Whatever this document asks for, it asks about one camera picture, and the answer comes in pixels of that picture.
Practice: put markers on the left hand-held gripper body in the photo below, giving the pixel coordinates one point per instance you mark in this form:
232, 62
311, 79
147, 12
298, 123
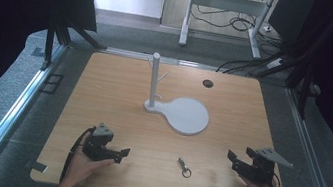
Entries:
95, 148

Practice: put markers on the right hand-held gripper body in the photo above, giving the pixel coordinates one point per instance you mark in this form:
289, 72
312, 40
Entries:
260, 170

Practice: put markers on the person's left hand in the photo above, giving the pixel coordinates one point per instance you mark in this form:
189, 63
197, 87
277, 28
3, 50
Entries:
83, 168

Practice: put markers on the white peg stand with round base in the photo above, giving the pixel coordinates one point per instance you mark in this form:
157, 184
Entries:
184, 115

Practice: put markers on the black round table grommet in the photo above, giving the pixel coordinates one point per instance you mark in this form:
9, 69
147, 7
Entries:
208, 83

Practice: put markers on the black metal stand legs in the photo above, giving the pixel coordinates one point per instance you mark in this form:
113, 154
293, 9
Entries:
58, 36
303, 81

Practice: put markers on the white power strip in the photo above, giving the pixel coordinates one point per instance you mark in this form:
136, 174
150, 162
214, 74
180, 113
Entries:
274, 63

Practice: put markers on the black table corner bracket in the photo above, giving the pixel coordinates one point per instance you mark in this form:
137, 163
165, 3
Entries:
36, 165

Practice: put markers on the black rectangular floor bracket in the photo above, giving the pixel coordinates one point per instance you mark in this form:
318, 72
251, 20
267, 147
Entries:
52, 83

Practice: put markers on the white metal desk frame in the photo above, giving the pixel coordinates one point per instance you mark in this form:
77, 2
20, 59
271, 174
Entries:
226, 2

